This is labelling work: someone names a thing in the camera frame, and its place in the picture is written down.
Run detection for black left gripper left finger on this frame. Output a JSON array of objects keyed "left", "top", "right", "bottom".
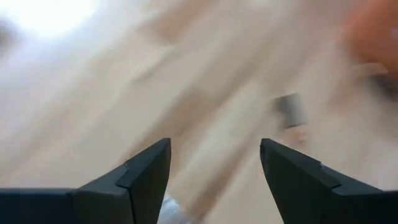
[{"left": 0, "top": 138, "right": 172, "bottom": 224}]

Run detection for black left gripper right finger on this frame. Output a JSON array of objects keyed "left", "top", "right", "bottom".
[{"left": 260, "top": 138, "right": 398, "bottom": 224}]

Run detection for silver black AA battery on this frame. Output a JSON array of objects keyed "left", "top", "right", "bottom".
[{"left": 272, "top": 92, "right": 309, "bottom": 130}]

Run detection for orange plastic bin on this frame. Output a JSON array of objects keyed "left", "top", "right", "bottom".
[{"left": 341, "top": 0, "right": 398, "bottom": 74}]

